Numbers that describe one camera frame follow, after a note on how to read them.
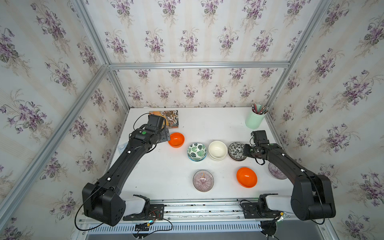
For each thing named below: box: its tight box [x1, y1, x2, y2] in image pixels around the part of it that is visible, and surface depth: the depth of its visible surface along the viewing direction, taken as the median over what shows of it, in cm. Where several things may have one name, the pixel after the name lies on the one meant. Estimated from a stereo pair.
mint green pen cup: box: [245, 104, 267, 130], surface depth 103 cm
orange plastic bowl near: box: [236, 167, 258, 189], surface depth 82 cm
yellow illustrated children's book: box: [149, 110, 179, 129], surface depth 117 cm
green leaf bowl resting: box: [187, 154, 207, 162], surface depth 92 cm
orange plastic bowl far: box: [168, 132, 185, 149], surface depth 99 cm
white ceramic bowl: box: [208, 140, 228, 161], surface depth 91 cm
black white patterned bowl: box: [228, 142, 247, 161], surface depth 93 cm
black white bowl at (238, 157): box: [228, 154, 247, 161], surface depth 90 cm
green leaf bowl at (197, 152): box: [187, 142, 207, 162], surface depth 94 cm
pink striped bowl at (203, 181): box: [192, 170, 215, 192], surface depth 83 cm
